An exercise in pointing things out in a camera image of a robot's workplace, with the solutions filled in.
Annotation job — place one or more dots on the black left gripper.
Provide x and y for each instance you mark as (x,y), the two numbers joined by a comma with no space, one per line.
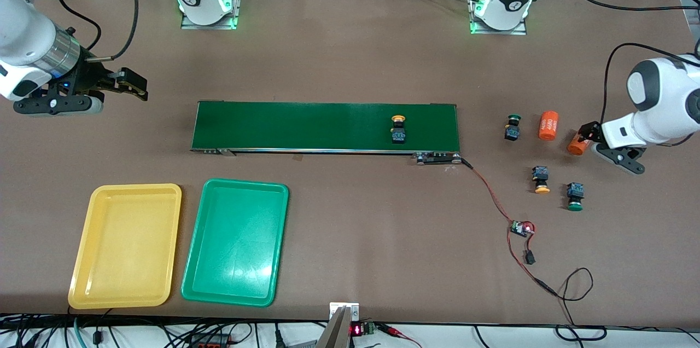
(589,130)

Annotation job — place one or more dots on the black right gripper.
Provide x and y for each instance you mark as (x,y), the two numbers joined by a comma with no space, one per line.
(87,77)

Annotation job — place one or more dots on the orange cylinder with white print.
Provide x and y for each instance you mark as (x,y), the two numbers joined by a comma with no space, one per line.
(548,125)
(575,146)

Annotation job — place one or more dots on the green mushroom push button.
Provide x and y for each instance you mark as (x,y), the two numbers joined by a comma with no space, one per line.
(575,190)
(512,132)

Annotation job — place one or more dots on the yellow mushroom push button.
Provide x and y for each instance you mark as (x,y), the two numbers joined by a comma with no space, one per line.
(398,134)
(540,174)

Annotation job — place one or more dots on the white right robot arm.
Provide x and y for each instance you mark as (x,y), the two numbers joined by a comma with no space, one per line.
(22,25)

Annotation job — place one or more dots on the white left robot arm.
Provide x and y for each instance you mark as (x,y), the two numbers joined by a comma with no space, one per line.
(661,96)

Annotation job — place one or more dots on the small motor controller board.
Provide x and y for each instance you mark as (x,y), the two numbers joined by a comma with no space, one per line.
(519,229)

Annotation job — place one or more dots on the small black inline connector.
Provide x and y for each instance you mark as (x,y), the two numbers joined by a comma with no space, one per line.
(529,257)

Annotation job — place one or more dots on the yellow plastic tray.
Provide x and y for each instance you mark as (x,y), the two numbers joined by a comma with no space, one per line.
(126,249)

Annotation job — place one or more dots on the brown tape piece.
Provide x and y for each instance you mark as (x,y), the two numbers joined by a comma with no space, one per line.
(298,157)

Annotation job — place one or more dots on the green plastic tray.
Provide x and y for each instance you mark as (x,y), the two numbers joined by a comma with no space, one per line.
(235,244)

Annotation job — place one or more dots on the green conveyor belt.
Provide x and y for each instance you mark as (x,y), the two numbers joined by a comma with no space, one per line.
(328,126)

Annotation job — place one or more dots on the black box with orange parts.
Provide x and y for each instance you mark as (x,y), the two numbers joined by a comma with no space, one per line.
(210,340)

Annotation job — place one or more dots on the red clip leads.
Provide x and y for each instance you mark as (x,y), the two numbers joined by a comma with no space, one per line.
(391,329)

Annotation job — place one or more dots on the module with red display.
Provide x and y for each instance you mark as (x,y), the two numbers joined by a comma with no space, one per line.
(356,330)

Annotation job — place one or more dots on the grey metal stand bar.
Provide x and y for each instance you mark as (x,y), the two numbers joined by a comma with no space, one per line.
(336,331)

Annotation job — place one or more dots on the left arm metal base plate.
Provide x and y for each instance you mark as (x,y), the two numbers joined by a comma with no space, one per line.
(500,32)

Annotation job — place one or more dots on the silver metal mounting bracket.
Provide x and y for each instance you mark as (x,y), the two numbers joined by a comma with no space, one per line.
(353,309)

